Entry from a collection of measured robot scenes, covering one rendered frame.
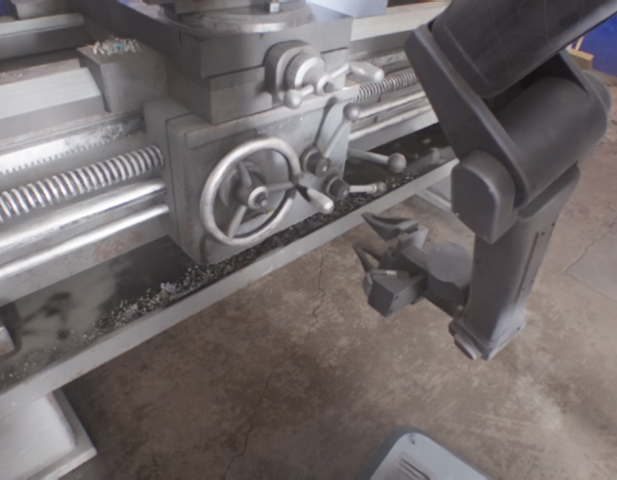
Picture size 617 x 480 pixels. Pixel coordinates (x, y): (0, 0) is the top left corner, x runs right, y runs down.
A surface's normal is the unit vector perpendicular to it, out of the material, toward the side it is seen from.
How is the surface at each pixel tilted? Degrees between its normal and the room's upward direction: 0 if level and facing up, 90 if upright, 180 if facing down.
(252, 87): 90
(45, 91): 36
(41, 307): 0
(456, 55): 116
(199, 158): 90
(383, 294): 82
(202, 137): 90
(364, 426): 0
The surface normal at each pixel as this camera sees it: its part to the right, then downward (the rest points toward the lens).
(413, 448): 0.08, -0.76
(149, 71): 0.67, 0.52
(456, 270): -0.27, -0.49
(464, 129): -0.77, 0.62
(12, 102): 0.46, -0.32
